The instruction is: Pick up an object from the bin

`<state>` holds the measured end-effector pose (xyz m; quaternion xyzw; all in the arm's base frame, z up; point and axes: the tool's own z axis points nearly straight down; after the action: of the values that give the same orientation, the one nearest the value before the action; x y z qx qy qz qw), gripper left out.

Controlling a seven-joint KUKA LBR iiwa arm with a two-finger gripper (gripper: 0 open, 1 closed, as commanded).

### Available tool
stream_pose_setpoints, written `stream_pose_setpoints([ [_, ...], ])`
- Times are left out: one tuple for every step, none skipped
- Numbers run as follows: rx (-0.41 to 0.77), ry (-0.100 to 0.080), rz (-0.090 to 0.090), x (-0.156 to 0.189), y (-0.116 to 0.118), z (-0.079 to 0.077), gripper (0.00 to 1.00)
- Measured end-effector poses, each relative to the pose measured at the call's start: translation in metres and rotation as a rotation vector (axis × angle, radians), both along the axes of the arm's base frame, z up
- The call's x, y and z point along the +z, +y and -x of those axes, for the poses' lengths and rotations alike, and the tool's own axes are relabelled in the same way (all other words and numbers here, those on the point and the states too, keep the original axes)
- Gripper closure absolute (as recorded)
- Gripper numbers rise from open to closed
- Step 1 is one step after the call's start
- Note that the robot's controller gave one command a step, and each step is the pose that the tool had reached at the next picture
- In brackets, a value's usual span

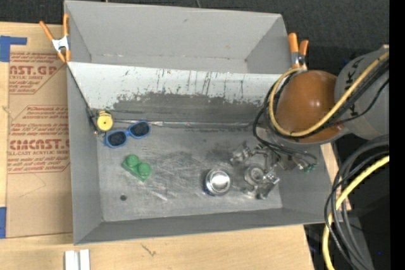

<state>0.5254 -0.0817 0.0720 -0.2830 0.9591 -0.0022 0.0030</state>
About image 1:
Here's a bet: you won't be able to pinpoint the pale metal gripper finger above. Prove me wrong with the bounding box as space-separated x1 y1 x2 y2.
230 141 256 168
254 172 282 200

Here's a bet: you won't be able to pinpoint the clear glass jar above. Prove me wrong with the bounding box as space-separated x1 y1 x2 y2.
242 163 268 193

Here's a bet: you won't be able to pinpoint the silver metal can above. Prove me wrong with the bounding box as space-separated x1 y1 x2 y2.
202 168 233 197

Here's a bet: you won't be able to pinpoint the green toy brick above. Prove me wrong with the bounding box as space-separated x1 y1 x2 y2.
121 154 153 182

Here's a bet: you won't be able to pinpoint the blue sunglasses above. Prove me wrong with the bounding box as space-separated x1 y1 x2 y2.
104 120 152 149

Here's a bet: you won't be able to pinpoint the grey metal bin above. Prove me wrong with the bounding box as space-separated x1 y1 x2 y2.
63 0 333 246

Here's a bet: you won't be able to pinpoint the yellow round toy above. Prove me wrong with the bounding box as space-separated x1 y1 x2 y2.
96 109 115 132

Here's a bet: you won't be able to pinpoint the brown cardboard board red print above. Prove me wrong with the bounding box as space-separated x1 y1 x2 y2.
0 21 75 240

